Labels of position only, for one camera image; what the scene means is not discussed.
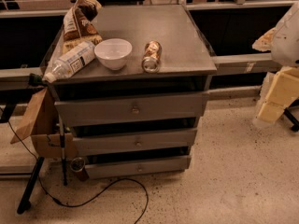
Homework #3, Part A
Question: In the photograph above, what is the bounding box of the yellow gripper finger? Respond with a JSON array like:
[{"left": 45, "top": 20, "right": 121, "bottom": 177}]
[
  {"left": 252, "top": 28, "right": 276, "bottom": 52},
  {"left": 256, "top": 66, "right": 299, "bottom": 123}
]

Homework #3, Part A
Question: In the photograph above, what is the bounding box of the grey bottom drawer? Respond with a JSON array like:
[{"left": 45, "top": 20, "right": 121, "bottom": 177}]
[{"left": 85, "top": 155, "right": 192, "bottom": 179}]

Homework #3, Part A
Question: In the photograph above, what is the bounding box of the grey drawer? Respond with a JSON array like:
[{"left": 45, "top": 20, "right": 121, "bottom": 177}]
[
  {"left": 55, "top": 91, "right": 208, "bottom": 127},
  {"left": 73, "top": 128, "right": 197, "bottom": 156},
  {"left": 85, "top": 155, "right": 192, "bottom": 179}
]

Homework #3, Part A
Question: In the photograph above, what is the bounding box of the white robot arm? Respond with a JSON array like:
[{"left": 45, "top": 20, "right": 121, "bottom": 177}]
[{"left": 252, "top": 2, "right": 299, "bottom": 128}]

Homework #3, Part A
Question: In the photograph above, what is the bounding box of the grey middle drawer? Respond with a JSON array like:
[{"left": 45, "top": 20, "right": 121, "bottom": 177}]
[{"left": 73, "top": 128, "right": 197, "bottom": 156}]

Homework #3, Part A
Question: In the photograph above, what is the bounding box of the grey drawer cabinet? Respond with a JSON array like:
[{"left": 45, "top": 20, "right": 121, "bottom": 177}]
[{"left": 49, "top": 5, "right": 217, "bottom": 165}]

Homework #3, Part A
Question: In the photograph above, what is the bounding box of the grey top drawer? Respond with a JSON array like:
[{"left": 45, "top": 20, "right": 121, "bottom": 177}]
[{"left": 55, "top": 91, "right": 208, "bottom": 127}]

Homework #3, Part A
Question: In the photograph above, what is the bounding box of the black stand base right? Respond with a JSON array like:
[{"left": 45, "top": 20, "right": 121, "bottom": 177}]
[{"left": 283, "top": 100, "right": 299, "bottom": 132}]

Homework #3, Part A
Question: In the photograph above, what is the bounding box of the metal drink can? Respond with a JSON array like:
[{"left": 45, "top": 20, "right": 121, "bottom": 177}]
[{"left": 141, "top": 41, "right": 162, "bottom": 73}]

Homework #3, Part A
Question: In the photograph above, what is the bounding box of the white bowl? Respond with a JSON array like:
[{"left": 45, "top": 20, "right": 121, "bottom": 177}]
[{"left": 94, "top": 38, "right": 133, "bottom": 70}]

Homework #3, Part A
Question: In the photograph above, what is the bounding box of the brown chip bag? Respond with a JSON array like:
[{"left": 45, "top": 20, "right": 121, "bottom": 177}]
[{"left": 64, "top": 0, "right": 102, "bottom": 44}]

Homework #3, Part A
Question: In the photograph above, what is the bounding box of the clear plastic water bottle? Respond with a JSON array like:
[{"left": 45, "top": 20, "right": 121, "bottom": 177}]
[{"left": 44, "top": 41, "right": 95, "bottom": 83}]

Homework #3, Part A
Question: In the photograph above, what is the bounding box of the brown cup on floor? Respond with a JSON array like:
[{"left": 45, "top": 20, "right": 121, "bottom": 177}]
[{"left": 70, "top": 157, "right": 89, "bottom": 181}]

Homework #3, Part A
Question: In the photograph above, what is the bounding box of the thin black tripod pole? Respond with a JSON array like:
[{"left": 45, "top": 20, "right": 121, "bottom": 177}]
[{"left": 59, "top": 116, "right": 67, "bottom": 186}]

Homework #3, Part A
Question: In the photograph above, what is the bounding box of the cardboard box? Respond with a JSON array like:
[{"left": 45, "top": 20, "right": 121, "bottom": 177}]
[{"left": 9, "top": 87, "right": 78, "bottom": 160}]

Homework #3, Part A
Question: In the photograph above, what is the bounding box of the black stand leg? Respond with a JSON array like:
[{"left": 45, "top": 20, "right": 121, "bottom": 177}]
[{"left": 17, "top": 157, "right": 44, "bottom": 215}]

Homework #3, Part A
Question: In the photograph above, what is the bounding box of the grey metal rail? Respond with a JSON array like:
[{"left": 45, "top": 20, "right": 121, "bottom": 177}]
[{"left": 212, "top": 53, "right": 281, "bottom": 76}]

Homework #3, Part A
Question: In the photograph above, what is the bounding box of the black cable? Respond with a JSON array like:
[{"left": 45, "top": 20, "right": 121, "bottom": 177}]
[{"left": 0, "top": 107, "right": 150, "bottom": 224}]

